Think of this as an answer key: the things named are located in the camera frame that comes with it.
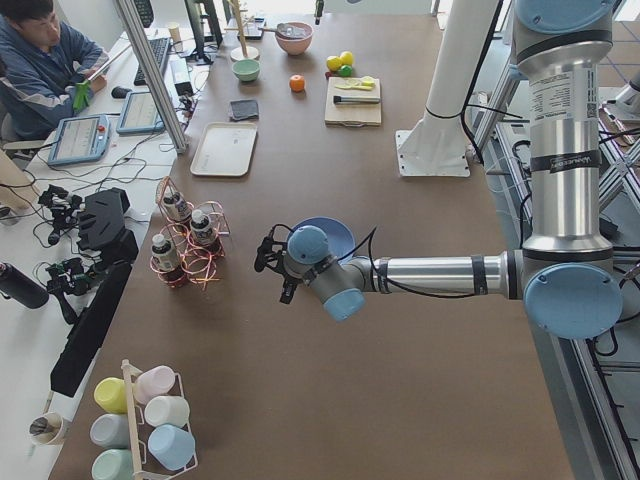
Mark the grey cup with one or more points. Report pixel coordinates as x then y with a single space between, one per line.
110 431

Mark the tea bottle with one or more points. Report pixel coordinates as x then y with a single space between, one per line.
177 208
202 231
166 261

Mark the copper wire bottle rack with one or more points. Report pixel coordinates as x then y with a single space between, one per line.
198 262

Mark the yellow lemon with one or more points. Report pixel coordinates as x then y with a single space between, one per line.
333 63
347 58

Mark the white cup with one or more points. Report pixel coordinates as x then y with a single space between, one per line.
164 409

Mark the white right robot column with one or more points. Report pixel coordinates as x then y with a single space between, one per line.
469 25

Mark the paper cup with utensils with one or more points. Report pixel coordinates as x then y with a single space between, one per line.
48 429

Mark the yellow plastic knife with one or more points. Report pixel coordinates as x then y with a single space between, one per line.
359 87

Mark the blue plate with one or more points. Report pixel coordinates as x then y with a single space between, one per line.
340 238

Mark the wooden cup rack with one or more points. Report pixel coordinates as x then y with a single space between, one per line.
144 465

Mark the tea bottle lower left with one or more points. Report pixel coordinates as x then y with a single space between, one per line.
202 231

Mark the wooden cutting board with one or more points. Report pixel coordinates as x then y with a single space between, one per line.
352 115

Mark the grey folded cloth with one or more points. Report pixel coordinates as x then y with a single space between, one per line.
245 109

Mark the black water bottle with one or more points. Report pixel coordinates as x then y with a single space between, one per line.
17 286

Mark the steel ice scoop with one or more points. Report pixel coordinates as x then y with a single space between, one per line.
287 30

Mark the teach pendant right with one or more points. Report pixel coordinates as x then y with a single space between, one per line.
139 115

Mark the yellow lemon lower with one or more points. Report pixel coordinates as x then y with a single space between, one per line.
333 63

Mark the black computer mouse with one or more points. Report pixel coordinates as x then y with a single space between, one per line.
120 92

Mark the lemon half on board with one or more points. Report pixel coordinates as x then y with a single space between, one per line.
368 81

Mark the tea bottle lower right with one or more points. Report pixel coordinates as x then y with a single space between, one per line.
166 261

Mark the seated person blue jacket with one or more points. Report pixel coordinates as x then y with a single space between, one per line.
42 61

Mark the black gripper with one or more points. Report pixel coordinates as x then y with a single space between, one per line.
288 278

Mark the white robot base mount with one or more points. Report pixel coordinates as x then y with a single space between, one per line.
425 153

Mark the tea bottle upper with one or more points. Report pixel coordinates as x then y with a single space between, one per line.
177 208

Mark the blue cup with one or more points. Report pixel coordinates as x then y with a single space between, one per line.
171 446

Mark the wooden stand with base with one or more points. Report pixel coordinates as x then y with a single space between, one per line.
244 51

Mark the green bowl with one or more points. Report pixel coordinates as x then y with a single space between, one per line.
246 70

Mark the cream rabbit tray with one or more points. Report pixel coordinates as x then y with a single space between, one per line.
224 150

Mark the teach pendant left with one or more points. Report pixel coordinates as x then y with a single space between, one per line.
80 140

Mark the black keyboard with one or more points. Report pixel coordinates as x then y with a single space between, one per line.
160 48

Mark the orange fruit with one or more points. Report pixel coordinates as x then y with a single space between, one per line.
297 83

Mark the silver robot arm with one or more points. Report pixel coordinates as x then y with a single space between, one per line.
563 270

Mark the teach pendant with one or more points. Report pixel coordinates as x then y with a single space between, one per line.
139 115
80 140

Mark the green lime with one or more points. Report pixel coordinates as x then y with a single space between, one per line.
345 71

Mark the mint cup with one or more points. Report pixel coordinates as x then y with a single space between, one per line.
113 464

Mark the yellow lemon upper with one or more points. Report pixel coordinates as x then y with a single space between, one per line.
347 58

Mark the steel muddler black tip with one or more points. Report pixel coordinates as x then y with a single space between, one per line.
355 100

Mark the yellow cup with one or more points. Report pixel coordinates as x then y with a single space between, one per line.
110 395

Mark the aluminium frame post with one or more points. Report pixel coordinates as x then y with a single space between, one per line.
135 31

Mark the pink cup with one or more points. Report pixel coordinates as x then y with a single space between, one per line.
152 383

